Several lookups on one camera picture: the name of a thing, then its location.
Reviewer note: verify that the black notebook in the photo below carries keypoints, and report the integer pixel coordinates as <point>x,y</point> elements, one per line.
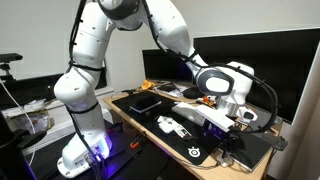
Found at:
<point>250,151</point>

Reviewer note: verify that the orange handled clamp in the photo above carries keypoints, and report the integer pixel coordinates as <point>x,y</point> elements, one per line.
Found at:
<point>139,140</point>

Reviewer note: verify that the orange object on desk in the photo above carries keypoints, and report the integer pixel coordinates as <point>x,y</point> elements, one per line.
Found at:
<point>147,85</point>

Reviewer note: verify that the white flat box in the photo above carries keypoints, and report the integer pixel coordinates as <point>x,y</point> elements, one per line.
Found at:
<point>164,119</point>

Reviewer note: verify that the grey monitor stand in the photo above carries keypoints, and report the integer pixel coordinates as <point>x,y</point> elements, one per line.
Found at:
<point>270,135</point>

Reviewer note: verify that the black desk mat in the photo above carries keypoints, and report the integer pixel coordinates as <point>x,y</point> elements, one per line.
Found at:
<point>154,112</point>

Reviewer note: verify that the black round pouch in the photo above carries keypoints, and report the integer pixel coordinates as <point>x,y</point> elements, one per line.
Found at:
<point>192,93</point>

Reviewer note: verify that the white box with black dot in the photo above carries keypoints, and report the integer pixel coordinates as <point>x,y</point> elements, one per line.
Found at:
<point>168,127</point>

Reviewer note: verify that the white charger block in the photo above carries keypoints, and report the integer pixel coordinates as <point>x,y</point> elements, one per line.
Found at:
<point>225,162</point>

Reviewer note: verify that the large black monitor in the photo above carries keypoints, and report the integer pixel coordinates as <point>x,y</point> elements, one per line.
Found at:
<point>283,59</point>

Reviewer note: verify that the black tablet with white edge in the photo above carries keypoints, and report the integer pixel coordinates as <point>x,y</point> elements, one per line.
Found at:
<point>145,104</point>

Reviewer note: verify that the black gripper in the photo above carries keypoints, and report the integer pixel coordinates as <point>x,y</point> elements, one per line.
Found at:
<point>231,142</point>

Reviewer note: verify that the small black monitor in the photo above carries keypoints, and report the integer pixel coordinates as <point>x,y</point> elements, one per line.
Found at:
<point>159,65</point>

